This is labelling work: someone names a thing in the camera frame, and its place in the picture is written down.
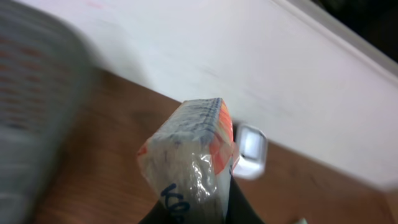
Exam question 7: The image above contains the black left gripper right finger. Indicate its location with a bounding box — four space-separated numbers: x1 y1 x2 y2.
225 177 264 224

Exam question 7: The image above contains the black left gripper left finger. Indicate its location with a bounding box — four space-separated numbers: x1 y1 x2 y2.
138 201 170 224

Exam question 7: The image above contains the orange Kleenex tissue pack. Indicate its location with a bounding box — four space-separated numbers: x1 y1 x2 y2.
137 98 237 223

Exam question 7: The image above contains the white barcode scanner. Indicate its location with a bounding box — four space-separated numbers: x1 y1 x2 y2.
233 124 268 180

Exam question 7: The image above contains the grey plastic laundry basket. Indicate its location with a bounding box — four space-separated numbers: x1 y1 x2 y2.
1 1 95 223

